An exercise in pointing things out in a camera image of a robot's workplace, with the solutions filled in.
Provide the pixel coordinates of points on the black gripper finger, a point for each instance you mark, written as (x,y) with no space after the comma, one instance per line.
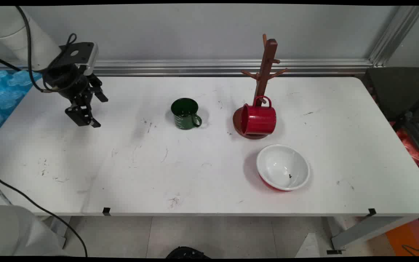
(98,91)
(82,114)

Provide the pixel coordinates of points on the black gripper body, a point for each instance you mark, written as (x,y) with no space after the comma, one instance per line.
(66,82)

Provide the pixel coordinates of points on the red speckled enamel mug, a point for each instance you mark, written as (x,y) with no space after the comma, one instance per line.
(262,120)

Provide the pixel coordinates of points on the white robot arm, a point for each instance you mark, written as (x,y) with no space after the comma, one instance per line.
(36,38)

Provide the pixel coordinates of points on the blue plastic sheet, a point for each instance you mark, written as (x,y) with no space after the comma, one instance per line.
(4,94)

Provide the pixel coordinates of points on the green enamel mug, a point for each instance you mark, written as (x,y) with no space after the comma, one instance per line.
(186,118)

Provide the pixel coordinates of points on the small black tape piece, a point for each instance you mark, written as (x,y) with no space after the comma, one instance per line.
(106,210)
(372,212)

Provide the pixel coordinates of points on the brown wooden mug tree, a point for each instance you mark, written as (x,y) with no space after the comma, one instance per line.
(266,65)

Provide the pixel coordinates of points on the black round object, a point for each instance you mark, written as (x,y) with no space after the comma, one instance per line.
(187,252)

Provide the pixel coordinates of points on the white bowl with red outside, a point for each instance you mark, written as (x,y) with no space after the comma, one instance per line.
(282,165)

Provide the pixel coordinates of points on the dark grey panel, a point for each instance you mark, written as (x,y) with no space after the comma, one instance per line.
(398,91)

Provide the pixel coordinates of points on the grey table leg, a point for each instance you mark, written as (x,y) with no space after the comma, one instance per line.
(369,229)

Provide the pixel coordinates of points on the red plastic bag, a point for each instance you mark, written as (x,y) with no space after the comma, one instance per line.
(409,145)

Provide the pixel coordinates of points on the orange floor mat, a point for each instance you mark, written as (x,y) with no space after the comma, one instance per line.
(409,236)

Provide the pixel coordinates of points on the horizontal aluminium rail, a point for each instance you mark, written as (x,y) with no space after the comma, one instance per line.
(213,67)

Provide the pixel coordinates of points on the slanted aluminium rail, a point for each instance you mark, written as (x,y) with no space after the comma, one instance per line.
(395,34)

